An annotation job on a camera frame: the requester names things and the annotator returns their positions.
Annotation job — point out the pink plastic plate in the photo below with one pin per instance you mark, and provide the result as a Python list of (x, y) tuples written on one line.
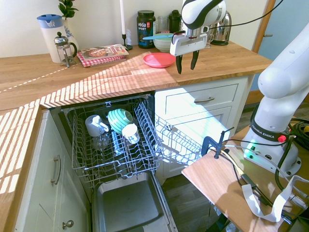
[(157, 60)]

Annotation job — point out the round metal cabinet knob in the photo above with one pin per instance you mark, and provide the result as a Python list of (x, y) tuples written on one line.
[(68, 224), (172, 128)]

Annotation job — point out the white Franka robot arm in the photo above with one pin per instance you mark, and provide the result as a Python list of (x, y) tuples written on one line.
[(272, 108)]

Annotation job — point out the green striped bowl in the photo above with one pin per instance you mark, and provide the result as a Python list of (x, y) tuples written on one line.
[(117, 119)]

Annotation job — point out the white blue floral vase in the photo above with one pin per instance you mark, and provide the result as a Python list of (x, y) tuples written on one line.
[(70, 33)]

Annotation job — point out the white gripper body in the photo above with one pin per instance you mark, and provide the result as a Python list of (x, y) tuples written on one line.
[(188, 44)]

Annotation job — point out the white drawer front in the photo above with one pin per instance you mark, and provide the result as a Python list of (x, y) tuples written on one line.
[(181, 97)]

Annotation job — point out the white blue filter jug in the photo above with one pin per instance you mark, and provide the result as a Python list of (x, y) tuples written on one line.
[(50, 36)]

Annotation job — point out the green leafy plant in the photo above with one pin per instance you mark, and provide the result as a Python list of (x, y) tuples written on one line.
[(67, 9)]

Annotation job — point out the black protein powder tub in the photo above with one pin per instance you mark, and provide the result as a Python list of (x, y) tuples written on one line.
[(144, 26)]

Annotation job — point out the pizza cover cookbook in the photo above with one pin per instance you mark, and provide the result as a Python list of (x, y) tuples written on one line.
[(103, 51)]

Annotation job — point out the glass French press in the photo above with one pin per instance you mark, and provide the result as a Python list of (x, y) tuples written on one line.
[(64, 52)]

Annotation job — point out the white ribbed small ornament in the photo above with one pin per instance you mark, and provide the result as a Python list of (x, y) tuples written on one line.
[(129, 36)]

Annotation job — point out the clear glass jar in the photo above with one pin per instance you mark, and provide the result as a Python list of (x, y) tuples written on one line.
[(163, 24)]

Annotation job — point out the black candle holder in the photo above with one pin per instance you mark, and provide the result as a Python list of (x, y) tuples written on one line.
[(126, 47)]

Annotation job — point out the large white mug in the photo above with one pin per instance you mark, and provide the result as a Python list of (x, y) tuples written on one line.
[(93, 125)]

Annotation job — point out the blue silicone spatula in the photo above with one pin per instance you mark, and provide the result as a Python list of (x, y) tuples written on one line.
[(154, 37)]

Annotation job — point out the black shaker bottle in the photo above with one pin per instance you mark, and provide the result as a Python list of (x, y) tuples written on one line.
[(174, 23)]

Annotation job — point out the tall white candle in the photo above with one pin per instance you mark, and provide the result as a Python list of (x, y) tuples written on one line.
[(122, 17)]

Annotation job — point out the small white mug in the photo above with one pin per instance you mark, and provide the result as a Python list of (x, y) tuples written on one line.
[(129, 130)]

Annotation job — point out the clear drinking glass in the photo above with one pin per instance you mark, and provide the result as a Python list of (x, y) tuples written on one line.
[(100, 142)]

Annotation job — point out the stainless steel kettle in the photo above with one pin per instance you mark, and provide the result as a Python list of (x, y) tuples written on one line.
[(223, 31)]

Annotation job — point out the black screw clamp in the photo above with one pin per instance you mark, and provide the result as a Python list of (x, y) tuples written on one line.
[(207, 145)]

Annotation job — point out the pale green ribbed bowl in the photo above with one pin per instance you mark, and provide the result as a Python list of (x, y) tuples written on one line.
[(161, 44)]

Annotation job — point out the steel dishwasher door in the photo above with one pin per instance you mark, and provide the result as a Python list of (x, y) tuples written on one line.
[(128, 205)]

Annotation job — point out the pale blue door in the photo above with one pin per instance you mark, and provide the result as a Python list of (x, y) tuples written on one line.
[(287, 29)]

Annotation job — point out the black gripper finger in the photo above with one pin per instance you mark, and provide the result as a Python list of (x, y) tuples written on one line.
[(195, 59), (179, 64)]

